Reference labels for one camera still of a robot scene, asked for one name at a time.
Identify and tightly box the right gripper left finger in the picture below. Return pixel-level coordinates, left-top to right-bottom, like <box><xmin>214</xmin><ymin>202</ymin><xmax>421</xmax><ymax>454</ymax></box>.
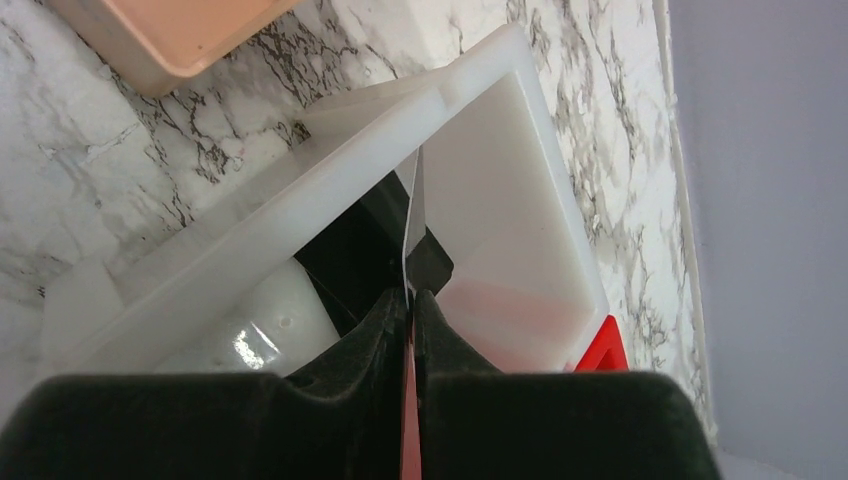
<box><xmin>1</xmin><ymin>289</ymin><xmax>407</xmax><ymax>479</ymax></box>

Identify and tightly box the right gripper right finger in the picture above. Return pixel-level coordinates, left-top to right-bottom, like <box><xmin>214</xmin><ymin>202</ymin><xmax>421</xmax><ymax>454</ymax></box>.
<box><xmin>413</xmin><ymin>290</ymin><xmax>721</xmax><ymax>479</ymax></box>

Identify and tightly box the red plastic bin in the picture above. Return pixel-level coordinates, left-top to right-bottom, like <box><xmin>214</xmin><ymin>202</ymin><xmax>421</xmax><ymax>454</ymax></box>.
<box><xmin>575</xmin><ymin>315</ymin><xmax>629</xmax><ymax>372</ymax></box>

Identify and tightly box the white plastic bin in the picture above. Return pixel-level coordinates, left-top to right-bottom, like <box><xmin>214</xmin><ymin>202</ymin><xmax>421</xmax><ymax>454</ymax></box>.
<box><xmin>40</xmin><ymin>24</ymin><xmax>609</xmax><ymax>376</ymax></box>

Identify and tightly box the orange desk organizer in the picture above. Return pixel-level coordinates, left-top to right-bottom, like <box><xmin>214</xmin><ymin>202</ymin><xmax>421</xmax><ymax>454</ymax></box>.
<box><xmin>48</xmin><ymin>0</ymin><xmax>298</xmax><ymax>97</ymax></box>

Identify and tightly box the black card in white bin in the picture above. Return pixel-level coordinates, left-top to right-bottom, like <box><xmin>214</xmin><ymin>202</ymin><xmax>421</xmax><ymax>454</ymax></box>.
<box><xmin>294</xmin><ymin>170</ymin><xmax>456</xmax><ymax>339</ymax></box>

